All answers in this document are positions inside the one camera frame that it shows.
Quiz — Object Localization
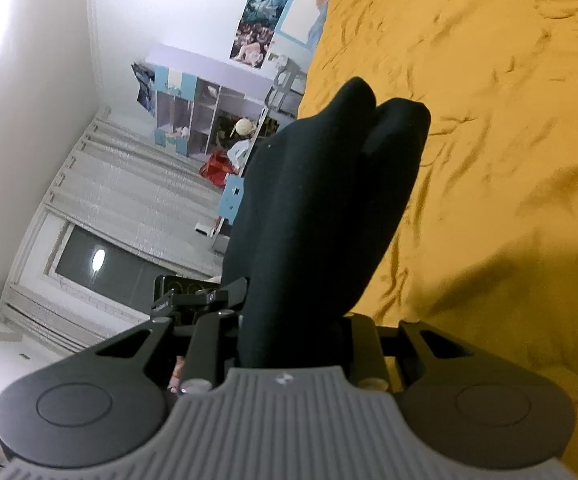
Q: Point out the light blue pillow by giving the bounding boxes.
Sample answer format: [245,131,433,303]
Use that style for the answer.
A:
[308,0,333,47]

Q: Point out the blue white wall poster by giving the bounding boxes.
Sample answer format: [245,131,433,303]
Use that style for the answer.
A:
[249,0,296,25]

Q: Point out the beige hat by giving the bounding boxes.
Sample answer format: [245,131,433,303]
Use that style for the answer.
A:
[231,118,258,139]

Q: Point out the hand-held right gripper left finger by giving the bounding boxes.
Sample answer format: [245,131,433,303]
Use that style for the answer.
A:
[86,309,244,395]

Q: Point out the white curtain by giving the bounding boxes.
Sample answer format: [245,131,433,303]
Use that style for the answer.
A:
[0,105,242,357]

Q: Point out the grey metal chair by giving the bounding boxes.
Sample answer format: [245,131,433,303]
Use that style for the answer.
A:
[263,54,310,122]

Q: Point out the white garment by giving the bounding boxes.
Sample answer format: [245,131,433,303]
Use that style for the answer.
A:
[226,137,253,172]

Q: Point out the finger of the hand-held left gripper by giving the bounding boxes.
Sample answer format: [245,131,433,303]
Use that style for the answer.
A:
[208,277,250,312]

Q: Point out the mustard yellow bed blanket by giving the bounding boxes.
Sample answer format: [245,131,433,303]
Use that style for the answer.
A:
[293,0,578,480]

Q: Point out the dark window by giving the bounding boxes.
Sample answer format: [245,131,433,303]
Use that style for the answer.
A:
[44,222,171,312]

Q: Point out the lilac and blue shelf unit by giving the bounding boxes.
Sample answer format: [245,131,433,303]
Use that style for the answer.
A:
[131,43,276,162]

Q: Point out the white and blue headboard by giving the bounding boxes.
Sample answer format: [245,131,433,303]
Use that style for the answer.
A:
[273,0,331,52]

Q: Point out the red cloth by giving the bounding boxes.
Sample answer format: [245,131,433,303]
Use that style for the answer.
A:
[199,148,236,191]

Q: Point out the black pants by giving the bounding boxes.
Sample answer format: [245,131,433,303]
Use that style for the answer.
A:
[221,76,431,370]

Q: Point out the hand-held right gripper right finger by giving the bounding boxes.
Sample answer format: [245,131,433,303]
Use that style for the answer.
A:
[344,314,477,392]

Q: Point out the pink brown wall poster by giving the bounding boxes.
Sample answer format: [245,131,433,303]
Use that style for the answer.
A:
[229,14,276,67]

